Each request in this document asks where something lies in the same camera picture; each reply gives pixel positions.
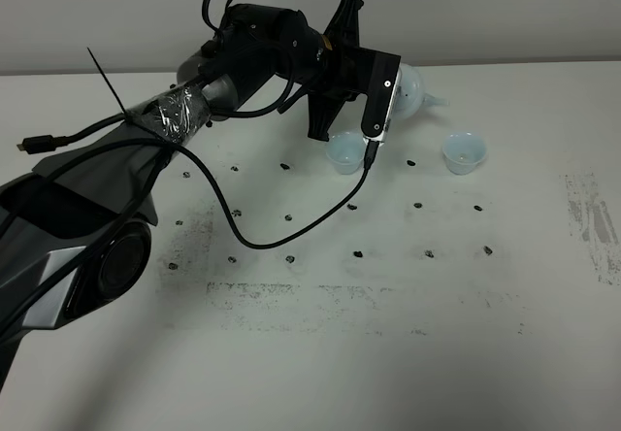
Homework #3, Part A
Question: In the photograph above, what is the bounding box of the left light blue teacup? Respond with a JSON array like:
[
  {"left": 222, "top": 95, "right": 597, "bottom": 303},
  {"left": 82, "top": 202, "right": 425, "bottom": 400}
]
[{"left": 325, "top": 131, "right": 367, "bottom": 175}]

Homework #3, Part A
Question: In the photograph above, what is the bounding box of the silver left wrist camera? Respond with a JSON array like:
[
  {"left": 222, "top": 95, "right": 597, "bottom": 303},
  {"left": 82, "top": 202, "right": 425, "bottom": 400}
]
[{"left": 361, "top": 51, "right": 401, "bottom": 143}]

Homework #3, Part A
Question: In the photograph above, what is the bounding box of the light blue porcelain teapot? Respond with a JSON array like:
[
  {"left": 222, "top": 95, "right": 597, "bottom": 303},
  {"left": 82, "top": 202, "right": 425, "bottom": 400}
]
[{"left": 390, "top": 63, "right": 449, "bottom": 121}]

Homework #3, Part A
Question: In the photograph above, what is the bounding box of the black zip tie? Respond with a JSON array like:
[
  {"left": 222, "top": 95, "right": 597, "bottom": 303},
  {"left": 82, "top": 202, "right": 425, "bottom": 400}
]
[{"left": 86, "top": 47, "right": 134, "bottom": 124}]

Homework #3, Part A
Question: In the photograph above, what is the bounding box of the loose black cable plug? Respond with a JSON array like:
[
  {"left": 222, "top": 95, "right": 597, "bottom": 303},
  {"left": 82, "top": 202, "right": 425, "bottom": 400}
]
[{"left": 15, "top": 133, "right": 127, "bottom": 156}]

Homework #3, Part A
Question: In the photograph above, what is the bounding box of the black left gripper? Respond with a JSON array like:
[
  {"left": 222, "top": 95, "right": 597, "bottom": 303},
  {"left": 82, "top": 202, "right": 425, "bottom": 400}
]
[{"left": 308, "top": 0, "right": 364, "bottom": 141}]

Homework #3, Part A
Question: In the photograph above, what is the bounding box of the light blue teacup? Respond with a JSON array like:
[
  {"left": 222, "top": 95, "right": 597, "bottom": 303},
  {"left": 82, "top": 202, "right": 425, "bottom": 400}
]
[
  {"left": 441, "top": 132, "right": 487, "bottom": 175},
  {"left": 325, "top": 131, "right": 367, "bottom": 175}
]

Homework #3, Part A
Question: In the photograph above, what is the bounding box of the right light blue teacup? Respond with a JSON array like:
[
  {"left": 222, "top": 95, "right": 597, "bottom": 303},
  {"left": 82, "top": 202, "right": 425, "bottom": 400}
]
[{"left": 441, "top": 132, "right": 487, "bottom": 175}]

